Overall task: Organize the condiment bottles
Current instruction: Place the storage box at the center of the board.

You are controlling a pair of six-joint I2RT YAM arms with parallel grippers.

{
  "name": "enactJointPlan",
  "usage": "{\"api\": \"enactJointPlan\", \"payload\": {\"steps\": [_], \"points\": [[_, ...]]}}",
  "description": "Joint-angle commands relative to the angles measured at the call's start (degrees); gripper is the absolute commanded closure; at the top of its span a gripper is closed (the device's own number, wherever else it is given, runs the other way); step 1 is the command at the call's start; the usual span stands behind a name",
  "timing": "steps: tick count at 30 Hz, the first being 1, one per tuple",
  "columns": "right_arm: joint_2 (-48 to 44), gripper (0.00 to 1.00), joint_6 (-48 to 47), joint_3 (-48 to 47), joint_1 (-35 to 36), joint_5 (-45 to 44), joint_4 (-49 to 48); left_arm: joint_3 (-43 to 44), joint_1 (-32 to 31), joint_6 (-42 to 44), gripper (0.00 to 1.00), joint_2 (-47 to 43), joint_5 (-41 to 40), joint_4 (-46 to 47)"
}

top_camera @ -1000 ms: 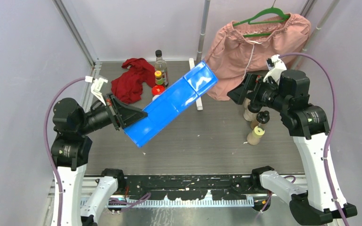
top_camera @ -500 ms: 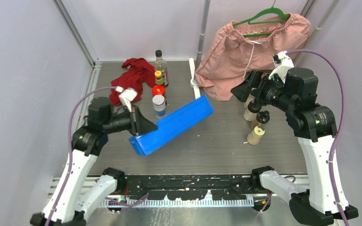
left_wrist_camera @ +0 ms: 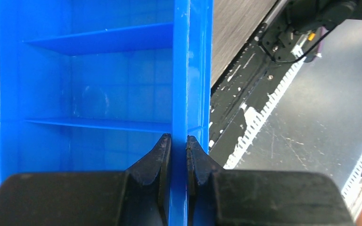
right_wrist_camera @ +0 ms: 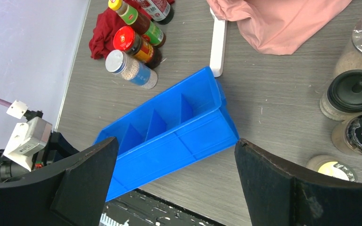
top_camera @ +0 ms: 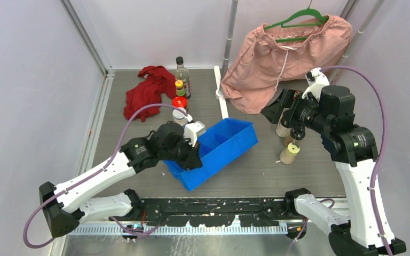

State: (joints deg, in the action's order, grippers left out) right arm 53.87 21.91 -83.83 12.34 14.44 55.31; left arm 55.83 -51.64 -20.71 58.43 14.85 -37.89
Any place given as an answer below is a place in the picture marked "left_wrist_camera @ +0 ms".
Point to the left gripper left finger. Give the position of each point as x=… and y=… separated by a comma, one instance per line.
x=147, y=191

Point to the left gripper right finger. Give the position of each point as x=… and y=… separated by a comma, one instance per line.
x=202, y=198

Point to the blue plastic divided bin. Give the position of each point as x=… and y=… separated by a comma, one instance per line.
x=79, y=105

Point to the white slotted cable duct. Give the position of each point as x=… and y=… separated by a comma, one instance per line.
x=262, y=115

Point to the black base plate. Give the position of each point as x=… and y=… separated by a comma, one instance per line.
x=255, y=71

